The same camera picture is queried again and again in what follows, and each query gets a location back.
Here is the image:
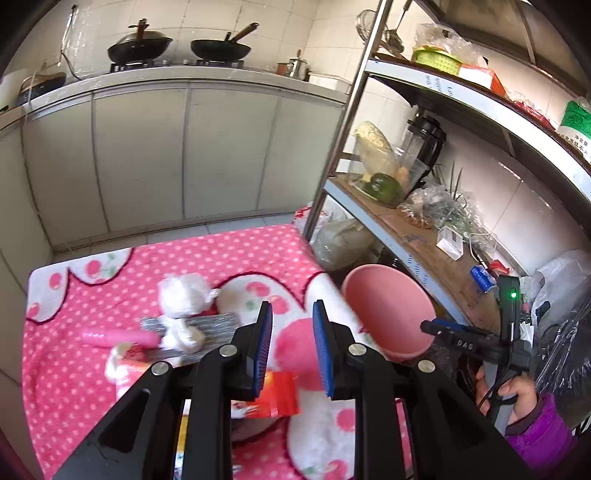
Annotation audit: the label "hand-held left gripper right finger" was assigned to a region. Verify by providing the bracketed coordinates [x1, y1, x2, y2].
[312, 300, 539, 480]

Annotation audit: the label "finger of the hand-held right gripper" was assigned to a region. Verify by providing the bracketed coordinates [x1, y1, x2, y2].
[420, 318, 491, 342]

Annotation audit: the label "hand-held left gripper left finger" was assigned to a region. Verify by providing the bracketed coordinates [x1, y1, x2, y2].
[53, 301, 274, 480]

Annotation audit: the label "red snack packet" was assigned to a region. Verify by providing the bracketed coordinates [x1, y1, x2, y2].
[231, 371, 301, 418]

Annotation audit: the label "pink plastic basin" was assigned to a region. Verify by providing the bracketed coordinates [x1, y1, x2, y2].
[342, 264, 437, 363]

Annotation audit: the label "small white bag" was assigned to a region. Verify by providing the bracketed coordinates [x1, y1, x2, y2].
[161, 316, 206, 354]

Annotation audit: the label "white and red wrapper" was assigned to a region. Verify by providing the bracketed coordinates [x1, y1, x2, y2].
[105, 344, 153, 400]

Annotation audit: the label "person's right hand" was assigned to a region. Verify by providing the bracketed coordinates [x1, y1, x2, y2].
[475, 364, 539, 425]

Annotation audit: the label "blue packet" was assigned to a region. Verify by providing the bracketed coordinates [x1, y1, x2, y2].
[470, 264, 497, 292]

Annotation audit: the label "silver scouring cloth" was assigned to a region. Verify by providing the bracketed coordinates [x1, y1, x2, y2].
[139, 311, 241, 365]

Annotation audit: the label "large white plastic bag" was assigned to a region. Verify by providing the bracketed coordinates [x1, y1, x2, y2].
[531, 249, 591, 324]

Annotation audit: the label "small white box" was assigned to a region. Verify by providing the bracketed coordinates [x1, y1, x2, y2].
[436, 226, 464, 259]

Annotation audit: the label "cardboard shelf liner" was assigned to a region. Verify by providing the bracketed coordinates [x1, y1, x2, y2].
[330, 175, 509, 333]

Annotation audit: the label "white sack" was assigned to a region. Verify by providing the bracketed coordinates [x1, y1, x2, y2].
[310, 208, 375, 271]

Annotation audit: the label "bag of brown nuts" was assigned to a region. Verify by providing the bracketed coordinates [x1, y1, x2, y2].
[398, 189, 437, 229]

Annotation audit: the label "clear bag of green onions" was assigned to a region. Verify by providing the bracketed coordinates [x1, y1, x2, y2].
[416, 161, 490, 241]

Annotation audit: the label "green bell pepper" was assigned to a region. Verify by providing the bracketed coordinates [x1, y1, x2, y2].
[365, 173, 404, 204]

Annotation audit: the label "clear plastic bowl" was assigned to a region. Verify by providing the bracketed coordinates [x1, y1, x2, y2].
[353, 134, 411, 204]

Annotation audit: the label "black blender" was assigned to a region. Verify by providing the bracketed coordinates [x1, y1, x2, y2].
[399, 115, 448, 192]

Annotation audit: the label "pink polka dot blanket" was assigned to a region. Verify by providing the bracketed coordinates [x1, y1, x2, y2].
[22, 224, 414, 480]

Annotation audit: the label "green and white bag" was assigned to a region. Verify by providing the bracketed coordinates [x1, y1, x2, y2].
[556, 99, 591, 162]

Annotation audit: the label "napa cabbage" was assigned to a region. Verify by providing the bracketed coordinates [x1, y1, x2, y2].
[355, 121, 400, 174]

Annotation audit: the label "bag of red chilies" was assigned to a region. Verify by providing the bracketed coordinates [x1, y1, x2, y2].
[508, 92, 559, 130]

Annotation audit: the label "grey kitchen counter cabinets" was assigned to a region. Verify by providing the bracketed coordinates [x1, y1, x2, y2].
[0, 65, 350, 259]

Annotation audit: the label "metal shelf rack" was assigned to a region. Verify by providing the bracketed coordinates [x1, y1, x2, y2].
[302, 0, 591, 333]

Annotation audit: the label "orange and white box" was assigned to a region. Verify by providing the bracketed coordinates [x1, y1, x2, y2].
[457, 64, 506, 97]

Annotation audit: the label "green plastic basket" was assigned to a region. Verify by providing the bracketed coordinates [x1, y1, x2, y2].
[412, 47, 462, 76]

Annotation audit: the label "white lidded container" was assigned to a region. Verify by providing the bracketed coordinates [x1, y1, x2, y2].
[308, 71, 352, 90]

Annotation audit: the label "small steel pot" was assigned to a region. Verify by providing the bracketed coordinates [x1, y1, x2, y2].
[287, 50, 310, 80]

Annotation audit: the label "metal ladle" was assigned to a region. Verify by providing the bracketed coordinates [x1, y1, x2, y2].
[385, 0, 414, 54]

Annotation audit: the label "gas stove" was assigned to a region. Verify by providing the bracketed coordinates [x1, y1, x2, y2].
[110, 58, 245, 73]

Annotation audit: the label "black wok with lid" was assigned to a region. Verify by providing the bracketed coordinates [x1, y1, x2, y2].
[107, 18, 174, 63]

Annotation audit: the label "dark induction cooker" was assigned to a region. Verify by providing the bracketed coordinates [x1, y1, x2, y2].
[18, 71, 66, 106]

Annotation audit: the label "pink handled tool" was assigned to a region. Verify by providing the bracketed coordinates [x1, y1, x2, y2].
[82, 329, 160, 348]

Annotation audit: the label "black wok with wooden handle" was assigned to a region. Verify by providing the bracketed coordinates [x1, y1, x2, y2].
[191, 22, 260, 61]

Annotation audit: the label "wire strainer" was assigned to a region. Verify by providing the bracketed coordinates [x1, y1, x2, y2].
[356, 9, 377, 44]

